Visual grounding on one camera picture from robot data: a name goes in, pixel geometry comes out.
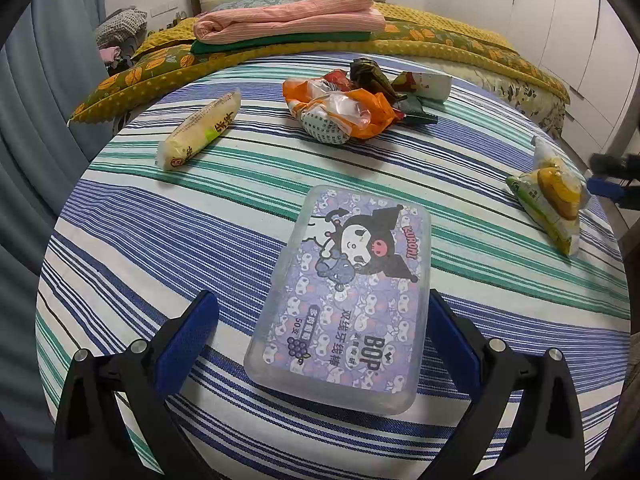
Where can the blue curtain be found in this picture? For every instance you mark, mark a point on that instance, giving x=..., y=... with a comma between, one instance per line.
x=45, y=85

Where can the purple cartoon plastic box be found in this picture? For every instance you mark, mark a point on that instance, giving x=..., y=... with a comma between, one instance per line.
x=340, y=300

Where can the leaf print bed sheet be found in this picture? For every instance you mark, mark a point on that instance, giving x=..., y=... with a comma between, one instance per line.
x=520, y=92

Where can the dark green wrapper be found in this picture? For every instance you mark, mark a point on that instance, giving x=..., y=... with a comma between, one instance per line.
x=415, y=116

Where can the white wall switch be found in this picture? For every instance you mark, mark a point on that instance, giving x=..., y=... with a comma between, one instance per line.
x=162, y=8

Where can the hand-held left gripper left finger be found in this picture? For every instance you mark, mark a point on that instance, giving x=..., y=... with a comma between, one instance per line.
x=185, y=340

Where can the pink folded blanket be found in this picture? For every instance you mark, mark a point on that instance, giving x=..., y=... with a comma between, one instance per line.
x=290, y=17

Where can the bed with yellow cover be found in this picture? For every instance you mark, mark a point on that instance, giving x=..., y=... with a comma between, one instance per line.
x=140, y=72

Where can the white paper cup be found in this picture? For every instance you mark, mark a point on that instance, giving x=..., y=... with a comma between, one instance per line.
x=430, y=86

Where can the green folded cloth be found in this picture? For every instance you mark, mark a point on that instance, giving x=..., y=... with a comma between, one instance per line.
x=280, y=41

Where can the white green pastry packet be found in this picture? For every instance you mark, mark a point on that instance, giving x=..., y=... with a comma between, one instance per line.
x=555, y=195

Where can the teal floral pillow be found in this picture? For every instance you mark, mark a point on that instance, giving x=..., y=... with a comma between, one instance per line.
x=235, y=2

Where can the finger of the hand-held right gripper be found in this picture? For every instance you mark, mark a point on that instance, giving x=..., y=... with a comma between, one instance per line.
x=602, y=185
x=615, y=166

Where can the yellow snack packet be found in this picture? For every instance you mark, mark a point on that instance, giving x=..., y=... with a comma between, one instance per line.
x=200, y=130

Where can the pink garment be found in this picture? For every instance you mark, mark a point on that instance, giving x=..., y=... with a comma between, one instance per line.
x=109, y=54

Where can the red snack wrapper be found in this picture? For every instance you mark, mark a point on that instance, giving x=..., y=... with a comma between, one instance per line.
x=335, y=80

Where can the white wardrobe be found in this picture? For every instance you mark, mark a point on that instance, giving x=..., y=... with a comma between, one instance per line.
x=550, y=20

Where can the striped tablecloth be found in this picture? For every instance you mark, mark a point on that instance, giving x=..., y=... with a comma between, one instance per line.
x=150, y=240

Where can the orange plastic bag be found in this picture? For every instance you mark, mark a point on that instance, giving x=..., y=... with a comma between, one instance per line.
x=345, y=115

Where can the grey checked clothes pile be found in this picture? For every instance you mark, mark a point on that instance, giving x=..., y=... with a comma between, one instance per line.
x=122, y=25

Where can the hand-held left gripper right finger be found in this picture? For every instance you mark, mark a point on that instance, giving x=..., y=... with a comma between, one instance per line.
x=452, y=340

